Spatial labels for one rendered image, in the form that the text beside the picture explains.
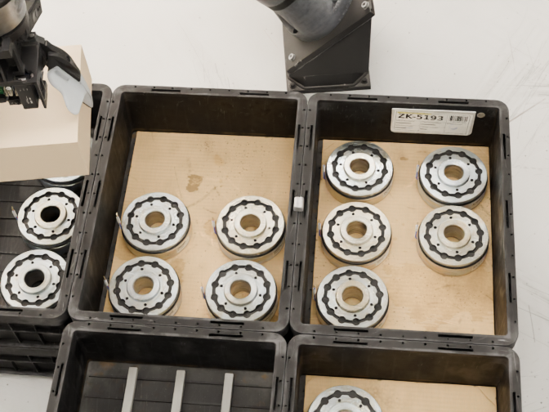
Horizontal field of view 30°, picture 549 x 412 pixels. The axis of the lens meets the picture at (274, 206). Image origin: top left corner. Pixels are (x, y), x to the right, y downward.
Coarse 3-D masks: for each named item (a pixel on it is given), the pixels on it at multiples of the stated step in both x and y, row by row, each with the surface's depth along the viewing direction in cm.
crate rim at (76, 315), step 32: (192, 96) 157; (224, 96) 156; (256, 96) 155; (288, 96) 155; (96, 192) 148; (288, 224) 143; (288, 256) 141; (288, 288) 138; (96, 320) 137; (128, 320) 137; (160, 320) 136; (192, 320) 136; (224, 320) 136; (288, 320) 136
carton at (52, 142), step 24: (72, 48) 137; (48, 96) 133; (0, 120) 131; (24, 120) 131; (48, 120) 131; (72, 120) 131; (0, 144) 129; (24, 144) 129; (48, 144) 129; (72, 144) 129; (0, 168) 133; (24, 168) 133; (48, 168) 133; (72, 168) 134
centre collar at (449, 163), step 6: (444, 162) 155; (450, 162) 155; (456, 162) 155; (462, 162) 155; (438, 168) 155; (444, 168) 155; (462, 168) 155; (468, 168) 154; (438, 174) 154; (468, 174) 154; (444, 180) 154; (450, 180) 154; (462, 180) 153; (468, 180) 154; (450, 186) 154; (456, 186) 153
